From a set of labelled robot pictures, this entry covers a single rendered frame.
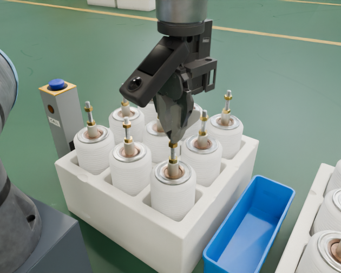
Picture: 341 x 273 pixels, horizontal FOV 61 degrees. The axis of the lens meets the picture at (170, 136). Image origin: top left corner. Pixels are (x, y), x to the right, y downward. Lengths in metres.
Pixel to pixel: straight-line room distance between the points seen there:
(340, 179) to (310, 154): 0.46
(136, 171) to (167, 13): 0.34
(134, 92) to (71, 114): 0.45
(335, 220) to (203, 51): 0.37
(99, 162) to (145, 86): 0.34
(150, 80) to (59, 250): 0.27
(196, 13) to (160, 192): 0.33
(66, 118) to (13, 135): 0.48
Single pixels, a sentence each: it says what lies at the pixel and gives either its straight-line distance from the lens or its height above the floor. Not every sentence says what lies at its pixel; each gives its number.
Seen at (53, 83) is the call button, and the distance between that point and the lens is 0.83.
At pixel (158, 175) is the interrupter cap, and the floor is 0.25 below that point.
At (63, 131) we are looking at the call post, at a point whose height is 0.20.
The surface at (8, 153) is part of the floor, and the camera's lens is 1.20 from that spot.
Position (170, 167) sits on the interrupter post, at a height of 0.27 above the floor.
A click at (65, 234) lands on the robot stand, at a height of 0.30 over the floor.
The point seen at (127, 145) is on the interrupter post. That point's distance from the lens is 0.63.
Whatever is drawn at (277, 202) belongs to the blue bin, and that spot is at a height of 0.06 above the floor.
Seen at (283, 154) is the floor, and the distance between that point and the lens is 1.12.
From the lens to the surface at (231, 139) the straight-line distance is 0.74.
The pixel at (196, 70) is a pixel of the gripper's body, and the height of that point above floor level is 0.48.
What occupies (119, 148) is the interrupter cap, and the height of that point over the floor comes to 0.25.
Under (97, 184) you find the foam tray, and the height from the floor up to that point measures 0.18.
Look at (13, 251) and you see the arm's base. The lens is 0.43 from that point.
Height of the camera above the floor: 0.65
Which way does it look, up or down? 35 degrees down
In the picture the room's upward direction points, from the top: straight up
